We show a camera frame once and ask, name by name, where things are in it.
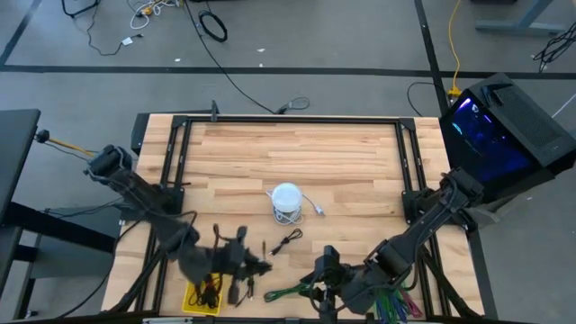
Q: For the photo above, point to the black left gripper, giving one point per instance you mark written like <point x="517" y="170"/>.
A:
<point x="231" y="263"/>

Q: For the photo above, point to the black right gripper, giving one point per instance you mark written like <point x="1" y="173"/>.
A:
<point x="339" y="285"/>

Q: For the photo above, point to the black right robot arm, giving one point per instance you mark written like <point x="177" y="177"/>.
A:
<point x="418" y="238"/>

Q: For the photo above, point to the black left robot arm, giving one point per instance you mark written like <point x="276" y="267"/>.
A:
<point x="135" y="193"/>

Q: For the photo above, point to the yellow plastic basket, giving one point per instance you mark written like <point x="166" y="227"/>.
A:
<point x="189" y="306"/>

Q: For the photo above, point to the black computer tower blue-lit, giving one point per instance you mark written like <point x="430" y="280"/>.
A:
<point x="495" y="135"/>

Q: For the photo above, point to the yellow rod with black knob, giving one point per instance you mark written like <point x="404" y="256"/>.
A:
<point x="42" y="135"/>

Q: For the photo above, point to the black side desk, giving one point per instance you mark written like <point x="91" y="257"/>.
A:
<point x="15" y="148"/>

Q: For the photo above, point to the grey desk leg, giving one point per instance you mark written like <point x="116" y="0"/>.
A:
<point x="517" y="24"/>

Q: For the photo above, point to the black clamp post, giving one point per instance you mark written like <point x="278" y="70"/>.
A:
<point x="214" y="110"/>

